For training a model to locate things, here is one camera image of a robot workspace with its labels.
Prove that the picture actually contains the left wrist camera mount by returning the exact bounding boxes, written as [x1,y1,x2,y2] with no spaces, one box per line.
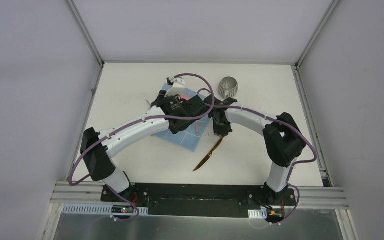
[165,77,186,97]

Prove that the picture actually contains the pink plate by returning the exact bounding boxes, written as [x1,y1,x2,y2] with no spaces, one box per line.
[180,94,191,101]

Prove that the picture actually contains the grey ribbed mug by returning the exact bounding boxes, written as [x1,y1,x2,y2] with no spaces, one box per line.
[218,76,239,99]

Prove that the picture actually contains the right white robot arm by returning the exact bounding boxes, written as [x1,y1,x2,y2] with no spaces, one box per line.
[208,97,307,205]

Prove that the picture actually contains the gold table knife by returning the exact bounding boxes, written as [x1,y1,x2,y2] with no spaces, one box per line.
[193,137,224,172]

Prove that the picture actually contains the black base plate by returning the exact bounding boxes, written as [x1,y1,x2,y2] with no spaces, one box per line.
[100,183,296,219]

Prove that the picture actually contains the aluminium frame rail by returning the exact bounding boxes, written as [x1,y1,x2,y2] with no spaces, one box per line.
[39,181,359,240]

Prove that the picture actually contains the blue checked cloth napkin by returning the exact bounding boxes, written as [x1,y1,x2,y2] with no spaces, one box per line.
[154,84,210,152]

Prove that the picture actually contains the pink handled spoon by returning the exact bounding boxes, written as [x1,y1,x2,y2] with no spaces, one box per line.
[195,121,201,137]

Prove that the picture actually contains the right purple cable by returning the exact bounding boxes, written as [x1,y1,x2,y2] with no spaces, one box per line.
[196,87,319,226]

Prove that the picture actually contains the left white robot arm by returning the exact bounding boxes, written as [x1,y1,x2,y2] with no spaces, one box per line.
[80,90,210,203]

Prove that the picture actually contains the purple cable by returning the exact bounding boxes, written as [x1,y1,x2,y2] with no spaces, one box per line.
[196,87,319,226]
[67,72,216,222]

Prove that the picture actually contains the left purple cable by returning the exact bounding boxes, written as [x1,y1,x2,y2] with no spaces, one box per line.
[67,72,216,222]

